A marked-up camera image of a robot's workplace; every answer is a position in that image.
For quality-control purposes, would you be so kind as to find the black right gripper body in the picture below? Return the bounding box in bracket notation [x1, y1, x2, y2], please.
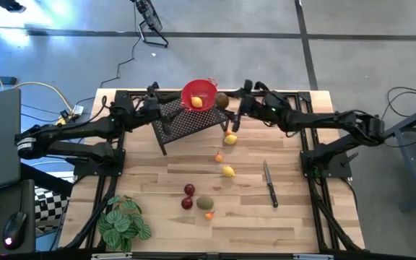
[238, 94, 267, 117]

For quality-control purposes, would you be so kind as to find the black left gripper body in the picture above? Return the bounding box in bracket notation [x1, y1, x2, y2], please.
[139, 92, 165, 122]

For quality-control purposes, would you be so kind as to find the brown kiwi fruit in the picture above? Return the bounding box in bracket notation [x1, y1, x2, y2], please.
[214, 92, 230, 109]

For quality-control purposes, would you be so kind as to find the red plastic colander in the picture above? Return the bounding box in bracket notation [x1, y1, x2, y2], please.
[181, 77, 219, 113]

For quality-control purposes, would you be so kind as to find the green kiwi fruit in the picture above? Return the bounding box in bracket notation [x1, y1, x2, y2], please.
[196, 195, 215, 211]

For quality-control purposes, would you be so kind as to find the black perforated metal shelf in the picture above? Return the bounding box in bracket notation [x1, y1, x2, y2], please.
[151, 96, 230, 156]

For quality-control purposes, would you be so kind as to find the black floor fan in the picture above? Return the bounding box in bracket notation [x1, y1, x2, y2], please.
[130, 0, 170, 48]

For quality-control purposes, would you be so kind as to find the green leafy artificial plant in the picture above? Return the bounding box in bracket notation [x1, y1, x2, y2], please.
[97, 194, 152, 253]

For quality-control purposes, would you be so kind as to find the black white checkerboard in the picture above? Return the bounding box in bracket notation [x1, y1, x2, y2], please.
[34, 186, 71, 234]

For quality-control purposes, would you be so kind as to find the dark side desk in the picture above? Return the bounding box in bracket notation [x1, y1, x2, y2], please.
[0, 178, 38, 256]

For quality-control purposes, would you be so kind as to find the blue grey side table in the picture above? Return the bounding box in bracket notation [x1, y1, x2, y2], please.
[376, 99, 416, 214]

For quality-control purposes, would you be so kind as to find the black computer mouse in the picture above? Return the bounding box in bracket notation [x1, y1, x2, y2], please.
[2, 211, 27, 251]

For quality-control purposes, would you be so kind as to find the black aluminium table frame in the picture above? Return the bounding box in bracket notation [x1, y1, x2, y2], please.
[59, 88, 366, 254]

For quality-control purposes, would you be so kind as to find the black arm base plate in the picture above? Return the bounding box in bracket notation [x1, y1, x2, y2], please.
[73, 148, 126, 178]
[300, 148, 353, 180]

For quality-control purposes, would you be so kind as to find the black fan power cable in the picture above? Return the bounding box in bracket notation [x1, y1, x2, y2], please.
[99, 3, 139, 90]

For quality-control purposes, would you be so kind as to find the black handled kitchen knife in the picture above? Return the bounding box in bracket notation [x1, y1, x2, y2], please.
[262, 160, 280, 209]

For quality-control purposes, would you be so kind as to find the thick yellow cable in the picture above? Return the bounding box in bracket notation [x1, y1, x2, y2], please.
[0, 59, 74, 133]

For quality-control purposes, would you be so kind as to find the black floor cable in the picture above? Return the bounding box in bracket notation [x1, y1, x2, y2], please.
[380, 85, 416, 121]

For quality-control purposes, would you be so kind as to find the silver metal bracket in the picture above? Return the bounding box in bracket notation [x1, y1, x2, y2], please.
[293, 253, 335, 260]
[91, 252, 133, 260]

